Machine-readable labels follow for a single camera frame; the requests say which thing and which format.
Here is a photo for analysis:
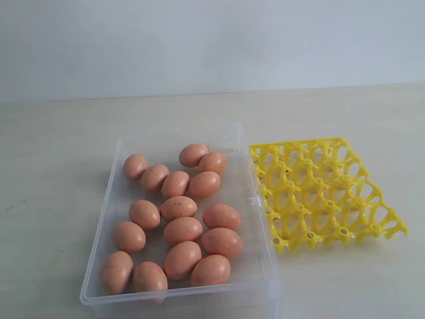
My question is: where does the brown egg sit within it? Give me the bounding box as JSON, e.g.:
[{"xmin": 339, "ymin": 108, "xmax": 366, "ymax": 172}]
[
  {"xmin": 179, "ymin": 144, "xmax": 209, "ymax": 167},
  {"xmin": 101, "ymin": 251, "xmax": 133, "ymax": 294},
  {"xmin": 161, "ymin": 171, "xmax": 190, "ymax": 199},
  {"xmin": 201, "ymin": 227, "xmax": 243, "ymax": 259},
  {"xmin": 203, "ymin": 204, "xmax": 242, "ymax": 230},
  {"xmin": 198, "ymin": 152, "xmax": 227, "ymax": 174},
  {"xmin": 159, "ymin": 196, "xmax": 197, "ymax": 221},
  {"xmin": 164, "ymin": 241, "xmax": 202, "ymax": 280},
  {"xmin": 133, "ymin": 261, "xmax": 168, "ymax": 292},
  {"xmin": 163, "ymin": 217, "xmax": 203, "ymax": 246},
  {"xmin": 189, "ymin": 171, "xmax": 221, "ymax": 199},
  {"xmin": 123, "ymin": 154, "xmax": 148, "ymax": 181},
  {"xmin": 140, "ymin": 164, "xmax": 170, "ymax": 192},
  {"xmin": 112, "ymin": 221, "xmax": 146, "ymax": 253},
  {"xmin": 129, "ymin": 199, "xmax": 161, "ymax": 231},
  {"xmin": 191, "ymin": 255, "xmax": 231, "ymax": 286}
]

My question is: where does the clear plastic container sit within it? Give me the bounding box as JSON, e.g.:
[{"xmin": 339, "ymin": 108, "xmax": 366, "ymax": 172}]
[{"xmin": 80, "ymin": 123, "xmax": 283, "ymax": 318}]

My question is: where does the yellow plastic egg tray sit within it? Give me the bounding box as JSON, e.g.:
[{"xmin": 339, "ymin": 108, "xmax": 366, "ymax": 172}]
[{"xmin": 249, "ymin": 138, "xmax": 408, "ymax": 253}]

